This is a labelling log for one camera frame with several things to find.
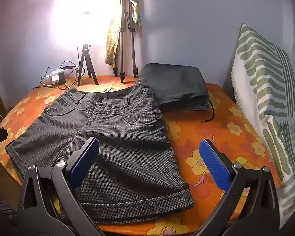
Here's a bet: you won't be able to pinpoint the grey houndstooth shorts pants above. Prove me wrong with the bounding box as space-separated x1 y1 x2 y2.
5 79 195 225

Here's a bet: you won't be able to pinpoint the dark folded pants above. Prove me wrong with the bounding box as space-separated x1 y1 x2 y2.
139 63 215 124

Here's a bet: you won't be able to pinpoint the power strip with cables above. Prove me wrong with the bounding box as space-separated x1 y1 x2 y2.
33 60 82 90

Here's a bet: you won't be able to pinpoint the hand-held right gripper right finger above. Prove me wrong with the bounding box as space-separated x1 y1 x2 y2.
194 139 282 236

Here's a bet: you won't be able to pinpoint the green striped white pillow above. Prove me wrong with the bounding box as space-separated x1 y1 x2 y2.
222 23 295 231

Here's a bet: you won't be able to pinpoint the white power adapter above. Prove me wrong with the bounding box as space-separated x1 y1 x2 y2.
46 70 67 85

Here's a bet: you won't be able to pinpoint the yellow green patterned cloth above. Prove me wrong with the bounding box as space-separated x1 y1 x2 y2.
105 0 141 68

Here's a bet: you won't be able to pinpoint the small black tripod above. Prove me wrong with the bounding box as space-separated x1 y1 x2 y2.
77 44 99 87

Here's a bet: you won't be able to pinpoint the orange floral bedsheet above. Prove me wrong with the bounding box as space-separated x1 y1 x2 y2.
0 75 283 236

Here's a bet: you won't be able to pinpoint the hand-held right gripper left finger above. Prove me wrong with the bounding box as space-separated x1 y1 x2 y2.
17 136 106 236

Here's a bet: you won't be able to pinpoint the tall black tripod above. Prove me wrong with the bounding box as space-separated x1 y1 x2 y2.
113 0 138 83

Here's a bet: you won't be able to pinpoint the ring light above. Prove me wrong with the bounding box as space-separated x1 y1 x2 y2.
48 0 111 50

